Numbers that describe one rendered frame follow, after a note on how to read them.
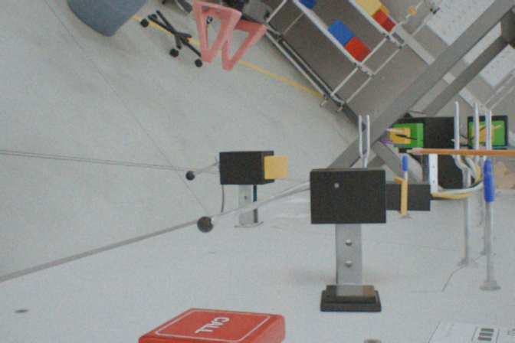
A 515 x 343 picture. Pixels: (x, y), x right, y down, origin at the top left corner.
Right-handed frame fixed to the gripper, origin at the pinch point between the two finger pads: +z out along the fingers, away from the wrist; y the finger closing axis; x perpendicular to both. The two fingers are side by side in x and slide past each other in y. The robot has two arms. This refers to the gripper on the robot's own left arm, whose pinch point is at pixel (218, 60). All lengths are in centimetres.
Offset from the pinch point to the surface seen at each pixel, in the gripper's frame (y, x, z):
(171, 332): -53, -35, 15
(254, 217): 1.4, -11.4, 18.8
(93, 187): 124, 120, 52
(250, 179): -2.1, -10.9, 13.8
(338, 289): -33, -36, 15
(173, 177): 190, 128, 48
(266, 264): -22.4, -25.3, 18.4
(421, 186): -27.6, -37.8, 7.1
